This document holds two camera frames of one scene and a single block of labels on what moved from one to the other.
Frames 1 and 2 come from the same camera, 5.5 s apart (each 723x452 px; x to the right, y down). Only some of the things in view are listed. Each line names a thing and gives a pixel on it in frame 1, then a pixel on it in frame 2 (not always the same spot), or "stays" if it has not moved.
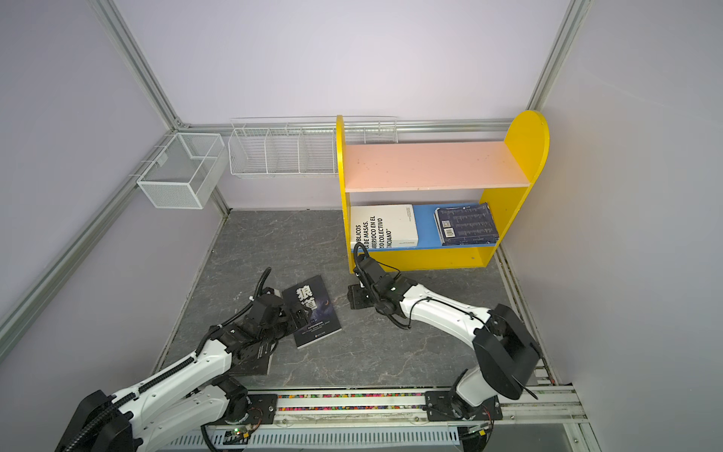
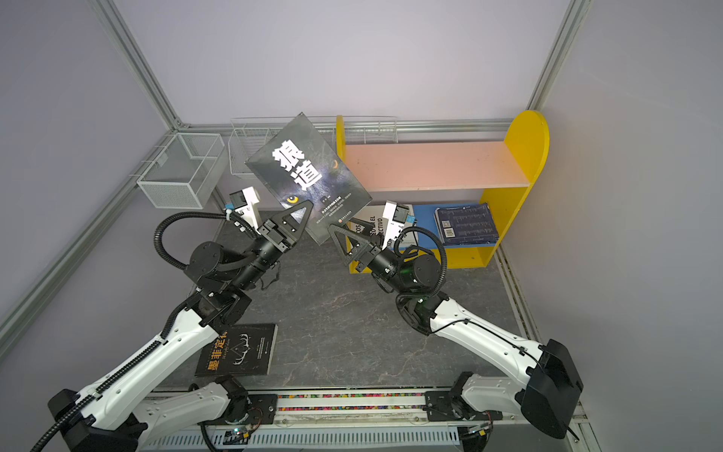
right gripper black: (354, 294) to (375, 260)
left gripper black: (291, 320) to (280, 234)
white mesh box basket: (184, 174) stays
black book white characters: (324, 321) to (298, 165)
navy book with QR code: (463, 225) stays
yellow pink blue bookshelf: (436, 205) stays
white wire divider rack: (298, 146) stays
